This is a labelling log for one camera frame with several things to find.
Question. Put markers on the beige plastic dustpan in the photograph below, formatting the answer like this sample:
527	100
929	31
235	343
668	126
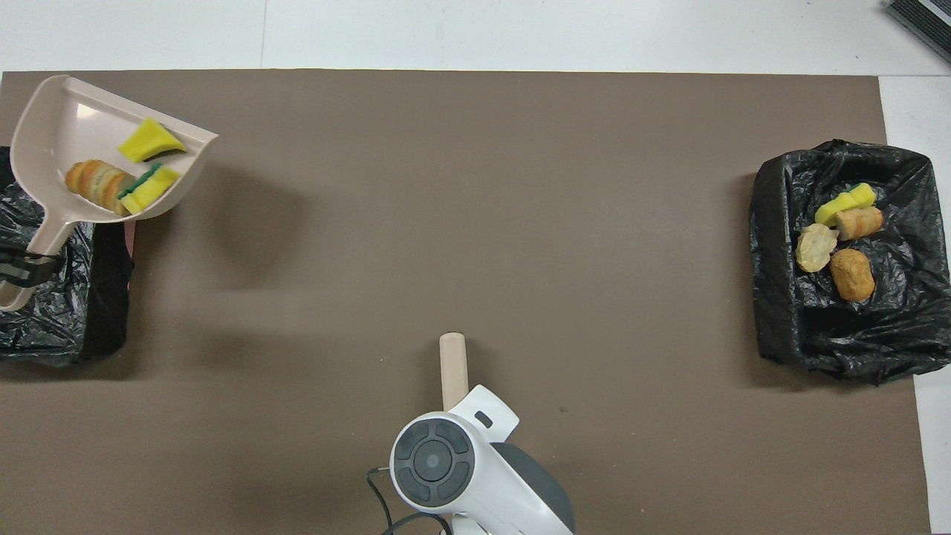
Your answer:
82	126

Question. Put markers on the small striped croissant piece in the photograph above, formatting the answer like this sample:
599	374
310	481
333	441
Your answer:
862	221

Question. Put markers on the brown paper table mat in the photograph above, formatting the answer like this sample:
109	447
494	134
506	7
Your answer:
446	223

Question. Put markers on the beige hand brush black bristles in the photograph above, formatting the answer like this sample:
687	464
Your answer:
453	368

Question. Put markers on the small curved yellow sponge piece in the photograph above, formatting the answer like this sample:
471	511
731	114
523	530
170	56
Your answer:
148	141

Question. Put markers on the large striped croissant piece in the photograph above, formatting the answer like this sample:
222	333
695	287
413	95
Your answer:
96	186

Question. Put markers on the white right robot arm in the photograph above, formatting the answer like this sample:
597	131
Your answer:
475	475

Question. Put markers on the dark ribbed panel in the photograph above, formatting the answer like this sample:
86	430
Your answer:
925	22

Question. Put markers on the pink bin lined black bag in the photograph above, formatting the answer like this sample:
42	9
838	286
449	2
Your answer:
89	312

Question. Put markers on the yellow sponge piece green top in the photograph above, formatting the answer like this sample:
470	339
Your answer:
152	189

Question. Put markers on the brown fried bread nugget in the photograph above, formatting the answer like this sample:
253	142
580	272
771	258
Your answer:
853	275

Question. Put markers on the pale torn bread piece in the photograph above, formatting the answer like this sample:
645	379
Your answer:
815	249

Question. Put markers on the wide yellow sponge piece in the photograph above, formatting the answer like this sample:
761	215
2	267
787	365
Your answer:
839	204

